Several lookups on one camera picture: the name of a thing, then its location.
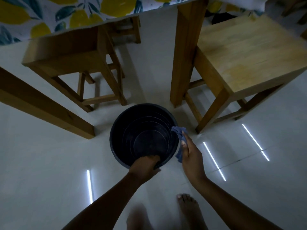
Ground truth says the person's right forearm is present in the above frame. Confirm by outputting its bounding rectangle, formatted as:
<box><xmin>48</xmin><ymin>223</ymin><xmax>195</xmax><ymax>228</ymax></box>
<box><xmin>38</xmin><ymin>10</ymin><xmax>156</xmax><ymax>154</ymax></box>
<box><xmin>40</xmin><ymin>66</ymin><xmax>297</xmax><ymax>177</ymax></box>
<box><xmin>188</xmin><ymin>176</ymin><xmax>284</xmax><ymax>230</ymax></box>

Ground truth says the wooden table leg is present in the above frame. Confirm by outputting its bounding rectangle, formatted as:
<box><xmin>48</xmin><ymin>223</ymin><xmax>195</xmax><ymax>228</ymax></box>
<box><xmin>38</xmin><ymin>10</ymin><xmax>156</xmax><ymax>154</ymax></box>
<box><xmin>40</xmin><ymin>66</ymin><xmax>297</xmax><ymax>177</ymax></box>
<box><xmin>0</xmin><ymin>67</ymin><xmax>96</xmax><ymax>139</ymax></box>
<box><xmin>170</xmin><ymin>0</ymin><xmax>209</xmax><ymax>108</ymax></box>

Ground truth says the person's right hand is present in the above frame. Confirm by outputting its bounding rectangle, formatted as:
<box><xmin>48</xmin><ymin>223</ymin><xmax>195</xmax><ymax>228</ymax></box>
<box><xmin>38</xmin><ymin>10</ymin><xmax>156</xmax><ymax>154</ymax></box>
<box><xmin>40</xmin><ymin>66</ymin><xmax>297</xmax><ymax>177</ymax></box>
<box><xmin>180</xmin><ymin>130</ymin><xmax>208</xmax><ymax>188</ymax></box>

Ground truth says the wooden stool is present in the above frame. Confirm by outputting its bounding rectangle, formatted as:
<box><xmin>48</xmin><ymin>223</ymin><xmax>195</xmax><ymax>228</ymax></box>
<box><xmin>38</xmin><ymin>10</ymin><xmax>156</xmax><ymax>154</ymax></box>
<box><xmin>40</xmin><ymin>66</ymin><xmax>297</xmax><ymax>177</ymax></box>
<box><xmin>107</xmin><ymin>15</ymin><xmax>141</xmax><ymax>45</ymax></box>
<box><xmin>183</xmin><ymin>14</ymin><xmax>307</xmax><ymax>134</ymax></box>
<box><xmin>22</xmin><ymin>24</ymin><xmax>128</xmax><ymax>113</ymax></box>

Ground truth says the person's foot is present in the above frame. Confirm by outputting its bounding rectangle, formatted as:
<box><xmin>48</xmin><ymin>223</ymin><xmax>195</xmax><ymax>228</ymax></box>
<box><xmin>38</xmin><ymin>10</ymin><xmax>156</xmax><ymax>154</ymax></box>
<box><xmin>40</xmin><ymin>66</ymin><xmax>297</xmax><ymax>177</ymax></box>
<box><xmin>126</xmin><ymin>204</ymin><xmax>154</xmax><ymax>230</ymax></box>
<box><xmin>177</xmin><ymin>194</ymin><xmax>209</xmax><ymax>230</ymax></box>

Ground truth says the person's left forearm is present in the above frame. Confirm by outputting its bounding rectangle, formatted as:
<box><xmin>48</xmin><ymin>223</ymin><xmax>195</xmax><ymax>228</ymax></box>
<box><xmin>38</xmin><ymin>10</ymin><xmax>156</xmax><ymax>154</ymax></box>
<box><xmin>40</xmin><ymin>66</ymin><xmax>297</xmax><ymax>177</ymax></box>
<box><xmin>61</xmin><ymin>171</ymin><xmax>144</xmax><ymax>230</ymax></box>

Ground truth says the lemon print tablecloth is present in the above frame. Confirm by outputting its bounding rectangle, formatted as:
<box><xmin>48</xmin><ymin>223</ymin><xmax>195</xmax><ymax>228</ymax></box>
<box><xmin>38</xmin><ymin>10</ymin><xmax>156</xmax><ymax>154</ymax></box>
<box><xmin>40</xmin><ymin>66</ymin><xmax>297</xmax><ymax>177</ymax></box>
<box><xmin>0</xmin><ymin>0</ymin><xmax>271</xmax><ymax>46</ymax></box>

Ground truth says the black plastic bucket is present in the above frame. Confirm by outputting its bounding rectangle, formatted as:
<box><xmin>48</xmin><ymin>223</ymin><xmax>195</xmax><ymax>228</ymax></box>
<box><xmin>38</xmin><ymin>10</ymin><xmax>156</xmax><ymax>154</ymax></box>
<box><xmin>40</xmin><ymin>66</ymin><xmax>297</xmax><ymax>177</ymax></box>
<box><xmin>110</xmin><ymin>103</ymin><xmax>179</xmax><ymax>170</ymax></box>

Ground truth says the person's left hand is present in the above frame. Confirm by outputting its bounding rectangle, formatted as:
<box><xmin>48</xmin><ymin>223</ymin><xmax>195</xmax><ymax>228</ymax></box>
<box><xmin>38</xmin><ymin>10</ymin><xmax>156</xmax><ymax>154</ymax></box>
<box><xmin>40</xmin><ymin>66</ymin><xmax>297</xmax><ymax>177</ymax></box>
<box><xmin>129</xmin><ymin>154</ymin><xmax>162</xmax><ymax>188</ymax></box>

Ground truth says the blue cleaning cloth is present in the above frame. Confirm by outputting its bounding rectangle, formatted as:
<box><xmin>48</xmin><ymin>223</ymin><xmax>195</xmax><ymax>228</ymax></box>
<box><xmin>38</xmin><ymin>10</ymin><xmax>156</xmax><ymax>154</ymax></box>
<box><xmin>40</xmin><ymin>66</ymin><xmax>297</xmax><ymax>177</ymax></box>
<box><xmin>171</xmin><ymin>126</ymin><xmax>189</xmax><ymax>163</ymax></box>

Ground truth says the person's right foot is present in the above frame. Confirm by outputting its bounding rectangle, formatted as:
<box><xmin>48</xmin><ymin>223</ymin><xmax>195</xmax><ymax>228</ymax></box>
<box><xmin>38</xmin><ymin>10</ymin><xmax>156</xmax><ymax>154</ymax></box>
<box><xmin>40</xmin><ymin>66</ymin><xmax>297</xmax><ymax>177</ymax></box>
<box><xmin>177</xmin><ymin>194</ymin><xmax>209</xmax><ymax>230</ymax></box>

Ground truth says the person's left foot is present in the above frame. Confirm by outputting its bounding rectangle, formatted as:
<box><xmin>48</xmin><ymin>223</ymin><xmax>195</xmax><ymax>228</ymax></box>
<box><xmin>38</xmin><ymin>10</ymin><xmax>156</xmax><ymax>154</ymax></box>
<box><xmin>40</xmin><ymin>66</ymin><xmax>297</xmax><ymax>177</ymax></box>
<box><xmin>126</xmin><ymin>204</ymin><xmax>154</xmax><ymax>230</ymax></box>

